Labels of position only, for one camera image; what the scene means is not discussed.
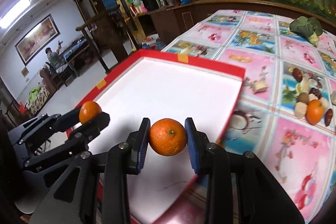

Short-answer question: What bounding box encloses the orange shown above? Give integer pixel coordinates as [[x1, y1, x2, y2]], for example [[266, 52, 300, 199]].
[[149, 118, 187, 156], [306, 100, 324, 124], [79, 101, 102, 124]]

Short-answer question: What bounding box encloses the beige cube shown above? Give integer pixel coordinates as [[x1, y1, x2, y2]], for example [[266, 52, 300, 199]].
[[252, 80, 268, 94]]

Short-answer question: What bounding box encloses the brown round kiwi fruit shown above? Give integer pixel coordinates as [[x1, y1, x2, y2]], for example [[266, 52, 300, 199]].
[[296, 92, 310, 105]]

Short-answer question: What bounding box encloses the red date top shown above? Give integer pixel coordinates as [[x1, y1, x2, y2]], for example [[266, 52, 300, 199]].
[[292, 68, 303, 83]]

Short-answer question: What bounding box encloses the dark red date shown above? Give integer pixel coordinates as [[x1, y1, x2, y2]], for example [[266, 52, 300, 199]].
[[309, 88, 322, 99]]

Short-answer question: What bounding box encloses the seated person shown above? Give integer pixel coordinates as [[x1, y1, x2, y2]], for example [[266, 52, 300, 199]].
[[46, 46, 68, 73]]

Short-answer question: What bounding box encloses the dark desk table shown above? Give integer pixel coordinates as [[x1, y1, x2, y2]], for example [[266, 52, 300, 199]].
[[60, 36, 89, 77]]

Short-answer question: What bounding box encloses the red white tray box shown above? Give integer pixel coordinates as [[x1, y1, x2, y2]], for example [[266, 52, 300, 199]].
[[65, 49, 246, 224]]

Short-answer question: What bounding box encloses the colourful fruit print tablecloth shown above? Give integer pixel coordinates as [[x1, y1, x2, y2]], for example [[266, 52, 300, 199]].
[[162, 10, 335, 223]]

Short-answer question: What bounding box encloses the wooden chair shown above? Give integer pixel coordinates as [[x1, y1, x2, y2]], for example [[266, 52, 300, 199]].
[[75, 5, 141, 75]]

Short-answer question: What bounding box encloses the ceiling light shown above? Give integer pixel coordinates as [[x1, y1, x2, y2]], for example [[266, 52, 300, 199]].
[[0, 0, 31, 29]]

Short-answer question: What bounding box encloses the green leafy vegetable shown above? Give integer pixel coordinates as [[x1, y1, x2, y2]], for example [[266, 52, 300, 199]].
[[289, 16, 323, 47]]

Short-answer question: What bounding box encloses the framed wall painting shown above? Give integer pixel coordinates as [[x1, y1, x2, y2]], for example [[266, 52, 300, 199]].
[[15, 14, 60, 65]]

